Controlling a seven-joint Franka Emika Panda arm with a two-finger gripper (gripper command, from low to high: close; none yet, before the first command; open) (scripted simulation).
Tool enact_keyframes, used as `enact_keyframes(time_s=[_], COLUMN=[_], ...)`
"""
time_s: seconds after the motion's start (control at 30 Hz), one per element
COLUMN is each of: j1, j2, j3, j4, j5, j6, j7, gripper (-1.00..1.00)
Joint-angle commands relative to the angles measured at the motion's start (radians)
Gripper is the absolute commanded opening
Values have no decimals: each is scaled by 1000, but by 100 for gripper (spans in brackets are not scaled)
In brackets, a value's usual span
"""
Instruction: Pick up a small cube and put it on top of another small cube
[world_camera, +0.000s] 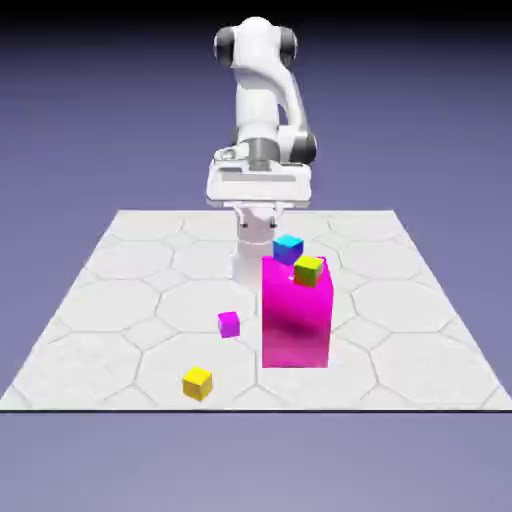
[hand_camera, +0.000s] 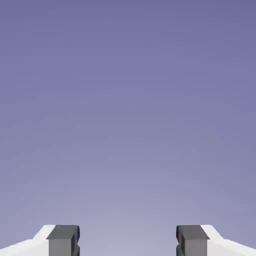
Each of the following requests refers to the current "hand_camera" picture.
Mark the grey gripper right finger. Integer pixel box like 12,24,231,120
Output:
175,224,256,256

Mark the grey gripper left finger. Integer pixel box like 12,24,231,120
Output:
0,224,81,256

